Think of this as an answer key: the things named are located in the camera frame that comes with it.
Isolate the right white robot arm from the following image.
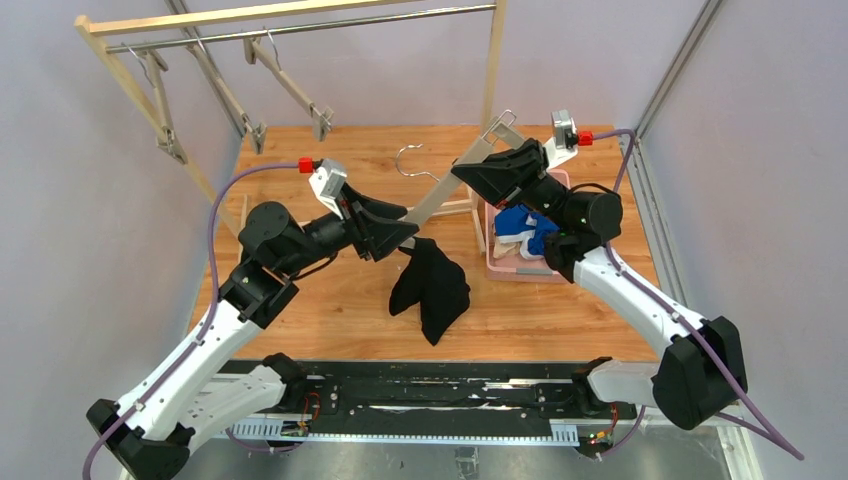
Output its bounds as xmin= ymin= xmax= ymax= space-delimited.
xmin=451 ymin=139 xmax=747 ymax=430

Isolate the black underwear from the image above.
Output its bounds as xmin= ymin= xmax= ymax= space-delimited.
xmin=388 ymin=237 xmax=471 ymax=346

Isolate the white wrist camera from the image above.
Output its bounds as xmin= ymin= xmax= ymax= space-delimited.
xmin=309 ymin=158 xmax=347 ymax=219
xmin=543 ymin=109 xmax=578 ymax=170

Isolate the pink plastic basket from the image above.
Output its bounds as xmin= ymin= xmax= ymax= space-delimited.
xmin=482 ymin=204 xmax=566 ymax=284

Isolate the wooden clip hanger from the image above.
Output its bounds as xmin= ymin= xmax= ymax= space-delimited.
xmin=127 ymin=46 xmax=188 ymax=166
xmin=188 ymin=39 xmax=267 ymax=154

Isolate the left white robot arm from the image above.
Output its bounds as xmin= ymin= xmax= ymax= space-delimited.
xmin=86 ymin=184 xmax=419 ymax=479

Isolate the blue underwear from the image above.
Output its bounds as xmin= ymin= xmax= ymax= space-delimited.
xmin=494 ymin=205 xmax=559 ymax=260

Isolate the empty wooden clip hanger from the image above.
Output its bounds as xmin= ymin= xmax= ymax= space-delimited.
xmin=127 ymin=46 xmax=188 ymax=166

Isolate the wooden hanger with black underwear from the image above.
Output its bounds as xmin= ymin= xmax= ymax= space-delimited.
xmin=404 ymin=109 xmax=525 ymax=255

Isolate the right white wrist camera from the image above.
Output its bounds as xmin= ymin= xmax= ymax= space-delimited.
xmin=543 ymin=109 xmax=578 ymax=170

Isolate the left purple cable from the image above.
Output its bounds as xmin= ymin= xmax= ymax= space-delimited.
xmin=82 ymin=157 xmax=315 ymax=480

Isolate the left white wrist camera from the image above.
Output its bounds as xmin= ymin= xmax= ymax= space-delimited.
xmin=309 ymin=158 xmax=347 ymax=219

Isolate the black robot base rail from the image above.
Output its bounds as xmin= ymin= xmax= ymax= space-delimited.
xmin=177 ymin=359 xmax=657 ymax=446

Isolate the wooden hanger with blue underwear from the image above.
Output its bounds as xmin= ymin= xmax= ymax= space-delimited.
xmin=243 ymin=30 xmax=334 ymax=142

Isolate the wooden clothes rack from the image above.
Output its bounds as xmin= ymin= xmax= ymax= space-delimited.
xmin=74 ymin=0 xmax=510 ymax=256

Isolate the cream cotton underwear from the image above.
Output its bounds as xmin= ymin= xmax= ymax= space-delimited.
xmin=491 ymin=238 xmax=522 ymax=259

